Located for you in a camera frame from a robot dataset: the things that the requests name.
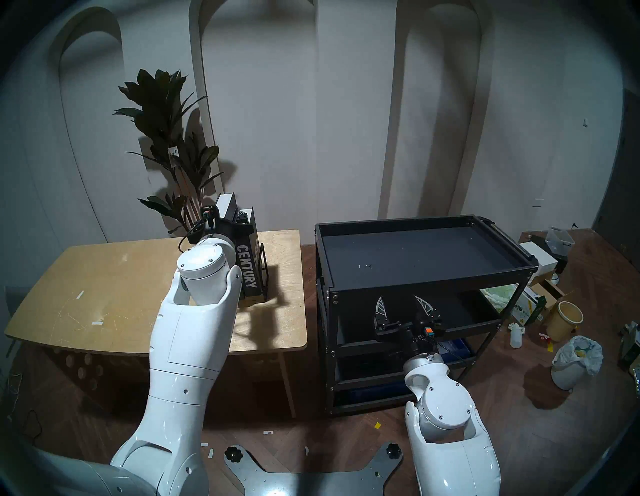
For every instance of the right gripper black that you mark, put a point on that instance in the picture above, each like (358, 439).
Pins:
(407, 332)

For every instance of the blue plastic bin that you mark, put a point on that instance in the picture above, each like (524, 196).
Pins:
(457, 348)

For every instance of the open cardboard box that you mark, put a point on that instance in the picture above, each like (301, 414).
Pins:
(542, 300)

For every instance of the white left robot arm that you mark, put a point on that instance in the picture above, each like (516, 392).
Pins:
(190, 340)

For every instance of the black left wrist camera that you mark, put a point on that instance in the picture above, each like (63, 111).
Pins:
(211, 216)

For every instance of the tall dark green plant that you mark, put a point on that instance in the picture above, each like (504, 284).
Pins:
(165, 130)

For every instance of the white bagged trash bin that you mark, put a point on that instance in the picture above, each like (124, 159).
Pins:
(577, 362)

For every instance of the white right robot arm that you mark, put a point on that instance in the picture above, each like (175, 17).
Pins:
(450, 450)

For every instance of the dark door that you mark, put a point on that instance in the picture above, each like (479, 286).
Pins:
(622, 200)

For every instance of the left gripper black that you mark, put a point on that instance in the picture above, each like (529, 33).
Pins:
(232, 232)

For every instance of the small white bottle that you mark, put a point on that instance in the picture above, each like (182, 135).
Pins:
(516, 337)

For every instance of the white rectangular box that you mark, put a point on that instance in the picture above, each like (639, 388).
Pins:
(539, 256)

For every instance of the clear plastic container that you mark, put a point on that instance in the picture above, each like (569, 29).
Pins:
(560, 242)

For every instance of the black Crime and Punishment book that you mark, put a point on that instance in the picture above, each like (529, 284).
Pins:
(225, 207)

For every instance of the black metal utility cart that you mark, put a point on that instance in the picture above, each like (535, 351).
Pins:
(420, 255)

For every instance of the black star knob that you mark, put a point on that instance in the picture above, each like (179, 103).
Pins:
(233, 454)
(394, 450)

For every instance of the black Century book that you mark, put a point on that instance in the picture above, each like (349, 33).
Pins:
(249, 270)

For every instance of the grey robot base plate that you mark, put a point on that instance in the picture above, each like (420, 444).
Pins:
(310, 482)

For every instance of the beige plastic bucket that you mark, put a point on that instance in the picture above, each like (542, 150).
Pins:
(564, 322)

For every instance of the wooden panel with holes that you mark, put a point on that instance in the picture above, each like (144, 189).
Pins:
(90, 372)

